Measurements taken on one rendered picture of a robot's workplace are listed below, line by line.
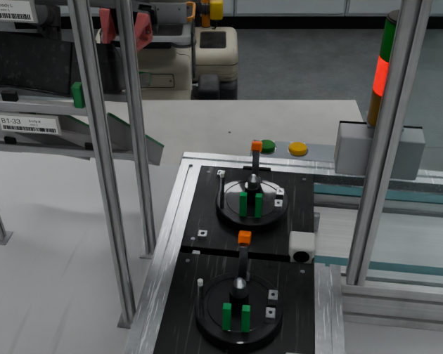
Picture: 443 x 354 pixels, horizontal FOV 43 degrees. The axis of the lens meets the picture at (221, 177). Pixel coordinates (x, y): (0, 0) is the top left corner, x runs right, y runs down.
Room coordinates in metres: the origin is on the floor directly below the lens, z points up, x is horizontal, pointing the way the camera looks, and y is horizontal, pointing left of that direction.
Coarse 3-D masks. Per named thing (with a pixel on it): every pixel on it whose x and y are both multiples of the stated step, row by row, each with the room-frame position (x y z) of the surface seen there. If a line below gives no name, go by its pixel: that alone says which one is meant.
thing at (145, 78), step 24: (0, 48) 0.72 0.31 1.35; (24, 48) 0.71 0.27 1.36; (48, 48) 0.70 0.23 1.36; (72, 48) 0.69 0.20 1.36; (96, 48) 0.75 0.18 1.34; (0, 72) 0.70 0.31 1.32; (24, 72) 0.69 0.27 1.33; (48, 72) 0.68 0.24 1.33; (72, 72) 0.68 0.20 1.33; (120, 72) 0.81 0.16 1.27; (144, 72) 0.91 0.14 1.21; (72, 96) 0.67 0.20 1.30
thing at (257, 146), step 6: (252, 144) 0.88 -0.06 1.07; (258, 144) 0.88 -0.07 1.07; (252, 150) 0.87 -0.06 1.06; (258, 150) 0.87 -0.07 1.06; (252, 156) 0.88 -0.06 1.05; (258, 156) 0.88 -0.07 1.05; (252, 162) 0.87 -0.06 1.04; (258, 162) 0.87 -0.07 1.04; (252, 168) 0.87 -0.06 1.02; (258, 168) 0.87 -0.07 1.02; (258, 174) 0.86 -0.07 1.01
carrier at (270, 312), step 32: (192, 256) 0.68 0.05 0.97; (224, 256) 0.68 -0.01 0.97; (192, 288) 0.61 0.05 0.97; (224, 288) 0.59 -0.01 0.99; (256, 288) 0.59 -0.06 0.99; (288, 288) 0.61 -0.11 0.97; (192, 320) 0.54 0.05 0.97; (224, 320) 0.51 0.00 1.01; (256, 320) 0.53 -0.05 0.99; (288, 320) 0.54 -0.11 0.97; (160, 352) 0.49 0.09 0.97; (192, 352) 0.49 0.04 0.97; (224, 352) 0.49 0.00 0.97; (256, 352) 0.49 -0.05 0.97; (288, 352) 0.49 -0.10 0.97
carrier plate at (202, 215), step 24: (216, 168) 0.94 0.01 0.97; (216, 192) 0.86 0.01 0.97; (288, 192) 0.86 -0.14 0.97; (312, 192) 0.86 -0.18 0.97; (192, 216) 0.79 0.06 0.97; (216, 216) 0.79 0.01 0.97; (288, 216) 0.79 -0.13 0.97; (312, 216) 0.79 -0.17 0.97; (192, 240) 0.72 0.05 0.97; (216, 240) 0.72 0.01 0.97; (264, 240) 0.72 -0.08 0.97; (288, 240) 0.72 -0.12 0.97; (312, 264) 0.68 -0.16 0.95
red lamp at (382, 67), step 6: (378, 60) 0.67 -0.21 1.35; (384, 60) 0.66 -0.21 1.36; (378, 66) 0.67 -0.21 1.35; (384, 66) 0.66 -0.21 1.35; (378, 72) 0.67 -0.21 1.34; (384, 72) 0.66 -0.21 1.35; (378, 78) 0.66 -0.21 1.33; (384, 78) 0.66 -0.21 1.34; (378, 84) 0.66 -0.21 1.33; (378, 90) 0.66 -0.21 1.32
